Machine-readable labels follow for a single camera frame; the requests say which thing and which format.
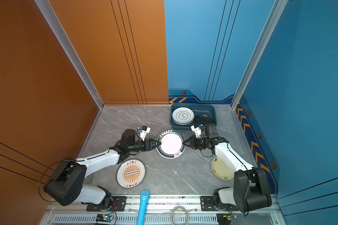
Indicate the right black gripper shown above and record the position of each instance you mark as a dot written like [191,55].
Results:
[193,139]

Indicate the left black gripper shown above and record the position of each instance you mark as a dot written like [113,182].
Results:
[149,146]

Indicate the white plate dark green rim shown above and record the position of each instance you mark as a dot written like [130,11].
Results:
[171,144]

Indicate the black plate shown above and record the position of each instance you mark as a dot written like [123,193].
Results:
[202,119]

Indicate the white flower plate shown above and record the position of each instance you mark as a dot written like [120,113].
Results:
[183,116]

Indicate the large orange sunburst plate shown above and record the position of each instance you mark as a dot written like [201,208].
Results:
[131,173]

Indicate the cream yellow plate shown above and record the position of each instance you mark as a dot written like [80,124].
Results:
[221,170]

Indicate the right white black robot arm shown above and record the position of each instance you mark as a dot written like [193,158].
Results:
[251,189]

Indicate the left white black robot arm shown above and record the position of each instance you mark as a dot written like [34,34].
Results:
[66,184]

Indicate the right green circuit board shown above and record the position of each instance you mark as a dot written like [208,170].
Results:
[226,219]

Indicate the green circuit board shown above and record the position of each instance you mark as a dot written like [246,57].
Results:
[226,219]
[104,219]

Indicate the left green circuit board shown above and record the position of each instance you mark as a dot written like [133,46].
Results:
[104,219]

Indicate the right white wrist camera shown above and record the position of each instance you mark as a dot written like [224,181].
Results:
[197,130]

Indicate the light blue handle tool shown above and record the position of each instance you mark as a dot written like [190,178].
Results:
[144,197]

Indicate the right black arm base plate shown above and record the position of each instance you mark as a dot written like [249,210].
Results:
[207,203]

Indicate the aluminium frame rail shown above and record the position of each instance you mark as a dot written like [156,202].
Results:
[182,209]

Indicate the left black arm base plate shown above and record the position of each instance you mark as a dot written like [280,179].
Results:
[114,203]

